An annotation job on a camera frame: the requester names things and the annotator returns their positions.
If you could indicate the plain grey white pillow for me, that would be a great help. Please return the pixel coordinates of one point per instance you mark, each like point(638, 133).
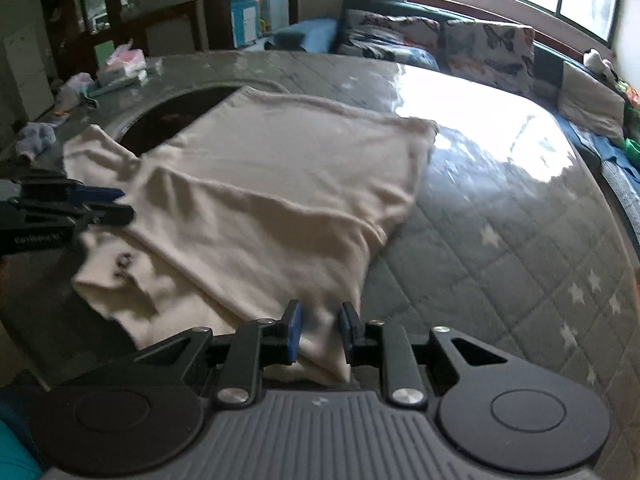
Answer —
point(590, 100)

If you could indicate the purple grey cloth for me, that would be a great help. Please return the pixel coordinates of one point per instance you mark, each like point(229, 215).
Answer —
point(35, 140)

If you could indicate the pink white tissue pack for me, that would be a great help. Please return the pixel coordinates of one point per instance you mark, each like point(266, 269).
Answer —
point(122, 62)

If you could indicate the plump butterfly print pillow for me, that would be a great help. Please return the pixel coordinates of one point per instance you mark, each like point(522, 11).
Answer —
point(487, 52)

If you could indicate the cream shirt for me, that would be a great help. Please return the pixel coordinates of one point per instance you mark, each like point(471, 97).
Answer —
point(260, 185)

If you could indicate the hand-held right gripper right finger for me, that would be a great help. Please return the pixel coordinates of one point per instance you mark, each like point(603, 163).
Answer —
point(345, 332)

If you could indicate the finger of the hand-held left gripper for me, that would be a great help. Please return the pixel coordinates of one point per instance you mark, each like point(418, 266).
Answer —
point(100, 194)
point(107, 214)

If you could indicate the blue toy cabinet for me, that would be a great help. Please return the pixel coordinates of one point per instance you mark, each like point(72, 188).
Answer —
point(246, 17)

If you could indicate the flat butterfly print pillow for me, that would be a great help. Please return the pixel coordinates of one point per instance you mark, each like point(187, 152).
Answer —
point(380, 35)

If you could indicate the dark wooden chair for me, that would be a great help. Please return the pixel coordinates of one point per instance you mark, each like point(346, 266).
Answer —
point(170, 27)

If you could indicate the colourful plush toy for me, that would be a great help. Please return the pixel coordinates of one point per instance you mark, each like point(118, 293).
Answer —
point(630, 92)

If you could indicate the grey quilted star table cover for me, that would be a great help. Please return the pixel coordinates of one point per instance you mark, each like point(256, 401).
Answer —
point(500, 220)

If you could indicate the green bowl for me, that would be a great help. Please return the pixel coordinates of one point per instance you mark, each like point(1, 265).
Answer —
point(632, 150)

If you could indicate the white board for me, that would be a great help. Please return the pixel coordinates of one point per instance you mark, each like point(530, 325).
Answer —
point(27, 70)

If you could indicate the blue corner sofa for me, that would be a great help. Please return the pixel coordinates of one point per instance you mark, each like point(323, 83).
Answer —
point(310, 35)

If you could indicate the pink cloth bundle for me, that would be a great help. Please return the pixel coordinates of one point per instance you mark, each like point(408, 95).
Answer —
point(75, 90)

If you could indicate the white plush toy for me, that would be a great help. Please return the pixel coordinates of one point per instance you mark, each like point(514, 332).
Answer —
point(597, 62)

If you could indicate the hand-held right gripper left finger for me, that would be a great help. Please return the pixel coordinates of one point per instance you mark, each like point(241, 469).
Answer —
point(294, 334)

